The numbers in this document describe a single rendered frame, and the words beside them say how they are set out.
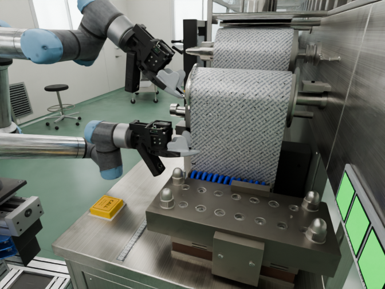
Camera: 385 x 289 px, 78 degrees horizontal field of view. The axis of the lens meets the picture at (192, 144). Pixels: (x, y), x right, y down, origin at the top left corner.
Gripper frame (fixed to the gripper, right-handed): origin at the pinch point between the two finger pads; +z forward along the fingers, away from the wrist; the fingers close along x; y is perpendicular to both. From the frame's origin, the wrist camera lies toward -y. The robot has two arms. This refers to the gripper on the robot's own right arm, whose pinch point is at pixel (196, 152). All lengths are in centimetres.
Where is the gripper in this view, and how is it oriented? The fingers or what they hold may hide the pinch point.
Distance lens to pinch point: 67.6
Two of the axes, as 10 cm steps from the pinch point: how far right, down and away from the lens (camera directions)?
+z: 9.5, 1.3, -2.8
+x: 3.1, -4.1, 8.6
